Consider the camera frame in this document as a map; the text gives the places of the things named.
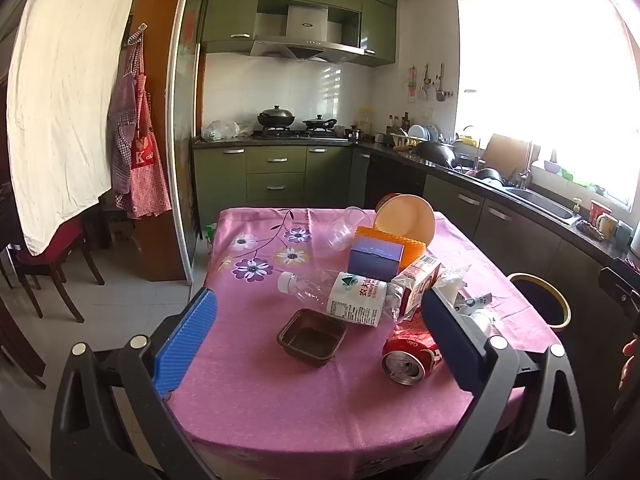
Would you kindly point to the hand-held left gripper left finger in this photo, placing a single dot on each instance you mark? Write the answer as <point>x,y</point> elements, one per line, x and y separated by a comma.
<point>185,345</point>

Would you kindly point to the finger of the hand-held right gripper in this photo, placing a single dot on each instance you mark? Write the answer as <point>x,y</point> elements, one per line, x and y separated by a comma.
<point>620,290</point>
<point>627,264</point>

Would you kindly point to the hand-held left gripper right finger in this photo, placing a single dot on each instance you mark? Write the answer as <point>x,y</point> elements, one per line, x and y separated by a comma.
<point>450,340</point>

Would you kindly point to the small white tube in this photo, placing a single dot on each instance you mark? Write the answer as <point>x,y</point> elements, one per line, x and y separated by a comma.
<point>475,302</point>

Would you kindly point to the red soda can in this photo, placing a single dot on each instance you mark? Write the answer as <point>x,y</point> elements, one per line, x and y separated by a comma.
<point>405,355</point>

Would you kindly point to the red white milk carton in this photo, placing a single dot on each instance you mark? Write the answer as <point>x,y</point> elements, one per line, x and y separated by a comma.
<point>417,275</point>

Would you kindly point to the black bin with yellow rim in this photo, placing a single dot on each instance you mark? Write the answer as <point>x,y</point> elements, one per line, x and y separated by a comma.
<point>537,297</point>

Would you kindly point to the clear plastic bottle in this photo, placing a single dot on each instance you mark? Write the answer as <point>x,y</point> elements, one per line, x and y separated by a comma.
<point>355,300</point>

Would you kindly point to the blue cardboard box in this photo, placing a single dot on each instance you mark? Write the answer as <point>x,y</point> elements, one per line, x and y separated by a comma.
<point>375,260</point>

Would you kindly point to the brown plastic tray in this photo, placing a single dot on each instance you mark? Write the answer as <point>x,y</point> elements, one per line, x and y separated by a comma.
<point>310,342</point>

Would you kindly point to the beige round bowl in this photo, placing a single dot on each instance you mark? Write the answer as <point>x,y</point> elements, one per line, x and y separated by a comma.
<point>405,220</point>

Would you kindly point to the orange foam net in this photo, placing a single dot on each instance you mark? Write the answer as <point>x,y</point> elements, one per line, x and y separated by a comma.
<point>380,232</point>

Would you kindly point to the clear plastic cup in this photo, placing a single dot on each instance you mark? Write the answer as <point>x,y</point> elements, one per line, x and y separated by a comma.
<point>345,232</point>

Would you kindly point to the person's right hand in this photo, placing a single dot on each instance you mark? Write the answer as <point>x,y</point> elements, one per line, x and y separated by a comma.
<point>629,365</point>

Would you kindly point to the teal mug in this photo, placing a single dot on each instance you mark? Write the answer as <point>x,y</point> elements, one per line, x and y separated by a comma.
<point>624,237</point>

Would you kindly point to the white plastic jug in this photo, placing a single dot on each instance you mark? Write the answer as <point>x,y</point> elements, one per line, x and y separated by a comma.
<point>636,237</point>

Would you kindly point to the brown dish cloth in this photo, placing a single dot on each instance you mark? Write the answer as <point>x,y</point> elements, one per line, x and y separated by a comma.
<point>591,230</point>

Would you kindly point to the red mug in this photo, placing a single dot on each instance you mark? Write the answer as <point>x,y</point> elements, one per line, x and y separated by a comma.
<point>597,207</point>

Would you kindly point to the soap dispenser bottle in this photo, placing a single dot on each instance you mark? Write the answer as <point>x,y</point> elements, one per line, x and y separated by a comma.
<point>577,208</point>

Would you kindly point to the steel sink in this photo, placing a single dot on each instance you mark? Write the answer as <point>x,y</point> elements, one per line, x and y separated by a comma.
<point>542,200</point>

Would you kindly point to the green plastic container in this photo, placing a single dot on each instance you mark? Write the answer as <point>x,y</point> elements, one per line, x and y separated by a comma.
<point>568,174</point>

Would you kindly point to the purple plastic bowl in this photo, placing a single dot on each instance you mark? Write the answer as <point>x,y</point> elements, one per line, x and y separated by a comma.
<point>551,167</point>

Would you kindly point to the pink floral tablecloth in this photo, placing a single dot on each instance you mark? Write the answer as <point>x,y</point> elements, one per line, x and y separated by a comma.
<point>300,400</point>

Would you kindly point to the steel faucet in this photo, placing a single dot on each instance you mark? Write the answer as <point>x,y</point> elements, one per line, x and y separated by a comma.
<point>525,175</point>

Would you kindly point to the wooden cutting board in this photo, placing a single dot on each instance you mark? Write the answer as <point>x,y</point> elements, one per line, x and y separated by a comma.
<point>507,155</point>

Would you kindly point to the black pot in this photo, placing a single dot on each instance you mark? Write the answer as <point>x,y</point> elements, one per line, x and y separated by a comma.
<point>489,175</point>

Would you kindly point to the red cushioned wooden chair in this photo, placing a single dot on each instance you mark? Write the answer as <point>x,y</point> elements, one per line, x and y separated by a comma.
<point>50,250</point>

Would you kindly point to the dark wooden chair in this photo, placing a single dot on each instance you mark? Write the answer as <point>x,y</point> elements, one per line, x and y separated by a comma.
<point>20,340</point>

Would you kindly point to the red checked apron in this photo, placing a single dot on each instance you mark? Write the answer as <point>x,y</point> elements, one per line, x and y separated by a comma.
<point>145,175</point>

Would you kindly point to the large black wok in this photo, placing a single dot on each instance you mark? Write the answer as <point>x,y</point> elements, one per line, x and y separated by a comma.
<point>435,152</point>

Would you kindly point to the green lower cabinets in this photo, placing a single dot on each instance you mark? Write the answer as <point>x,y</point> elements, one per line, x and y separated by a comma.
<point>275,170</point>

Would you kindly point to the green cabinets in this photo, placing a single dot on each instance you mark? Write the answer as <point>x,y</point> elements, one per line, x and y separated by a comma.
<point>230,10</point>
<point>275,170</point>

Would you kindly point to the bright kitchen window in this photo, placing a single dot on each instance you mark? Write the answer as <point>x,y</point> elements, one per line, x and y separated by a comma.
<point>540,85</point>

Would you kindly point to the dark kitchen countertop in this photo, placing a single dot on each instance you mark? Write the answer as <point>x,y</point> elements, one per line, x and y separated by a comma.
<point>380,147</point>

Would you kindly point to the dish rack with plates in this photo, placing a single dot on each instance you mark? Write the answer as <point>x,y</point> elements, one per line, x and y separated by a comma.
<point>417,135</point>

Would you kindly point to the clear plastic bag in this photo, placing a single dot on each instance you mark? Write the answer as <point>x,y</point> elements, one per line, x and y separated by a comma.
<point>222,130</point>

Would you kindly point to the row of sauce bottles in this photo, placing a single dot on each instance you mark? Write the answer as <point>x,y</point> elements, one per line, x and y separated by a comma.
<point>398,122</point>

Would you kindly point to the steel kettle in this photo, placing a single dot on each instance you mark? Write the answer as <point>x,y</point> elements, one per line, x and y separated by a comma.
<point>355,134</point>

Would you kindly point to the purple checked apron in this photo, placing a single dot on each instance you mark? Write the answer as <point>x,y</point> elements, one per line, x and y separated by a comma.
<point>120,125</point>

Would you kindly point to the glass sliding door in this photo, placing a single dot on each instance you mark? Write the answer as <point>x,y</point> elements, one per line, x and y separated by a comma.
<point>187,110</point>

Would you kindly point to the gas stove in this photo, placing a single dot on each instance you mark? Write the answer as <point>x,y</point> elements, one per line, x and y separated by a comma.
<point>300,134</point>

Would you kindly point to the black lidded wok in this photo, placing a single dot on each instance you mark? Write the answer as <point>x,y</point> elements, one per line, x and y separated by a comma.
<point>276,119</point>

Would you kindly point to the black frying pan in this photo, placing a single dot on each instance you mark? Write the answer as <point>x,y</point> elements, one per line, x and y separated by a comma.
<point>317,124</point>

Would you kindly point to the white hanging cloth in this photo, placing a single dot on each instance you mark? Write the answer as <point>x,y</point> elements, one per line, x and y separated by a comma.
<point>65,85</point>

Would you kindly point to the green upper cabinets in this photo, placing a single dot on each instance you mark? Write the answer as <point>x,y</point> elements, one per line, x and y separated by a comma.
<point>230,10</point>

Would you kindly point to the steel range hood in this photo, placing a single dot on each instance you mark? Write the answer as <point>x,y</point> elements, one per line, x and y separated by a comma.
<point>305,22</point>

